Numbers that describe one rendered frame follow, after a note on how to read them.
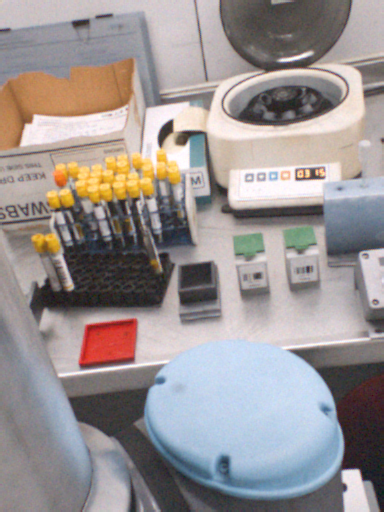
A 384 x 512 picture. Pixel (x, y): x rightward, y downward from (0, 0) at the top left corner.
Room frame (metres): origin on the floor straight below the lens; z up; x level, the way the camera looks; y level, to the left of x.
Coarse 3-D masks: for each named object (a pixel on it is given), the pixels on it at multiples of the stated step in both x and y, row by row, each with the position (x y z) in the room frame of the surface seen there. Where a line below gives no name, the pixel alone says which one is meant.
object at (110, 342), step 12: (96, 324) 0.62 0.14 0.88; (108, 324) 0.62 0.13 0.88; (120, 324) 0.61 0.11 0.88; (132, 324) 0.61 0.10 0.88; (84, 336) 0.60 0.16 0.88; (96, 336) 0.60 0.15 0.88; (108, 336) 0.60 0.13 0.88; (120, 336) 0.59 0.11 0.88; (132, 336) 0.58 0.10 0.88; (84, 348) 0.58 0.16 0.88; (96, 348) 0.58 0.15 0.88; (108, 348) 0.58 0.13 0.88; (120, 348) 0.57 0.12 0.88; (132, 348) 0.56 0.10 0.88; (84, 360) 0.56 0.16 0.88; (96, 360) 0.55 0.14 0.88; (108, 360) 0.55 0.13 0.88; (120, 360) 0.55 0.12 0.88; (132, 360) 0.55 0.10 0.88
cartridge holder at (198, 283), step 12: (192, 264) 0.67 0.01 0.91; (204, 264) 0.66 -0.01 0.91; (180, 276) 0.65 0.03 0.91; (192, 276) 0.67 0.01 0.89; (204, 276) 0.66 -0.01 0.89; (216, 276) 0.65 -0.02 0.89; (180, 288) 0.62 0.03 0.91; (192, 288) 0.62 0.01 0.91; (204, 288) 0.61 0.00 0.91; (216, 288) 0.62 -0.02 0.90; (180, 300) 0.62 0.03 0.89; (192, 300) 0.62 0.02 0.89; (204, 300) 0.61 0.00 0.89; (216, 300) 0.61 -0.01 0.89; (180, 312) 0.60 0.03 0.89; (192, 312) 0.60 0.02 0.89; (204, 312) 0.60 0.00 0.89; (216, 312) 0.59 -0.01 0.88
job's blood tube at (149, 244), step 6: (144, 228) 0.68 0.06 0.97; (144, 234) 0.67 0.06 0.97; (150, 234) 0.68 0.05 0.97; (144, 240) 0.67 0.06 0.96; (150, 240) 0.67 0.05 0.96; (144, 246) 0.68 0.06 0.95; (150, 246) 0.67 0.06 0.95; (150, 252) 0.67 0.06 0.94; (156, 252) 0.68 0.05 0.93; (150, 258) 0.67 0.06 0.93; (156, 258) 0.67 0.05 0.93; (150, 264) 0.68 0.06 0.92; (156, 264) 0.67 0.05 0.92; (156, 270) 0.67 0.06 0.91
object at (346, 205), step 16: (336, 192) 0.67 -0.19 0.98; (352, 192) 0.66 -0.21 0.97; (368, 192) 0.66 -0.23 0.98; (336, 208) 0.66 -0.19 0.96; (352, 208) 0.65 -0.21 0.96; (368, 208) 0.65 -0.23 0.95; (336, 224) 0.66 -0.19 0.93; (352, 224) 0.65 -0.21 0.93; (368, 224) 0.65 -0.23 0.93; (336, 240) 0.66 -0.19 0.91; (352, 240) 0.65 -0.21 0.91; (368, 240) 0.65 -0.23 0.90; (336, 256) 0.65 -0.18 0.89; (352, 256) 0.65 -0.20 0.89
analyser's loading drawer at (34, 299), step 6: (36, 282) 0.67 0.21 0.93; (36, 288) 0.66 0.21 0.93; (24, 294) 0.67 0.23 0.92; (30, 294) 0.64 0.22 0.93; (36, 294) 0.65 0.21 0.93; (42, 294) 0.67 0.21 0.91; (30, 300) 0.63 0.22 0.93; (36, 300) 0.64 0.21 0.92; (42, 300) 0.66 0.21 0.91; (30, 306) 0.62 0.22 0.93; (36, 306) 0.64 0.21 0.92; (42, 306) 0.65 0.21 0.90; (36, 312) 0.63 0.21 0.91; (42, 312) 0.65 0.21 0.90; (36, 318) 0.62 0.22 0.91
